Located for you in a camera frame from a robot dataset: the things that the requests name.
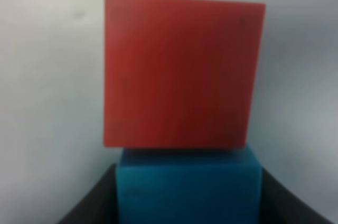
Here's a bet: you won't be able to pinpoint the blue block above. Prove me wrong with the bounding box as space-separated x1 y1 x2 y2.
116 147 262 223

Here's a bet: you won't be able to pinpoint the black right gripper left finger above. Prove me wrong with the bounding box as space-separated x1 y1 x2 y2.
59 164 118 224

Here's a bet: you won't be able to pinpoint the red block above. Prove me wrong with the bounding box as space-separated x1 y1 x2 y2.
103 0 266 149

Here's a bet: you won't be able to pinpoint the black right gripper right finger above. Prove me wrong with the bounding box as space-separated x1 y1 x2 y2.
260 169 331 224

